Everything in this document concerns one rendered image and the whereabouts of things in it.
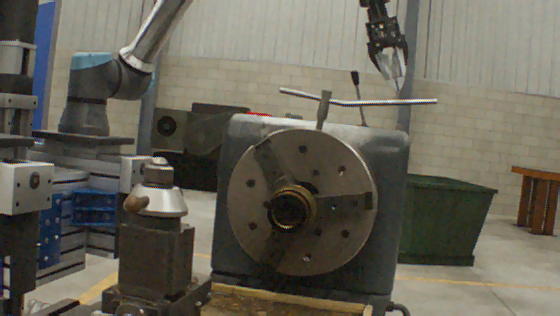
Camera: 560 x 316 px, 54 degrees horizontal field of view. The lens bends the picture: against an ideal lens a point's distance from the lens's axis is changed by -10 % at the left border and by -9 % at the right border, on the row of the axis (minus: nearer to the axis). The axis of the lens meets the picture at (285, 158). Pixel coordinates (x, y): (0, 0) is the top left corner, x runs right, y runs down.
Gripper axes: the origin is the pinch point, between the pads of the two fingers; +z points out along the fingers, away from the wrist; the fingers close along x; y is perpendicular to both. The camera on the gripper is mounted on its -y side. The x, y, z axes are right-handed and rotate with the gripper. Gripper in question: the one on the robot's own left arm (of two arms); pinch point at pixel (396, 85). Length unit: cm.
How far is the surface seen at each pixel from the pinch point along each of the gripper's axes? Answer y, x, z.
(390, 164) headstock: -5.6, -5.6, 16.9
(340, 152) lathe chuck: 9.9, -14.6, 11.7
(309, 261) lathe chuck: 9.8, -25.8, 32.5
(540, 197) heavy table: -803, 197, 149
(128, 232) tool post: 70, -34, 15
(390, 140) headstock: -6.9, -4.4, 11.5
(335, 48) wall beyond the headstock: -998, -84, -184
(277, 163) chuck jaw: 15.9, -26.6, 11.1
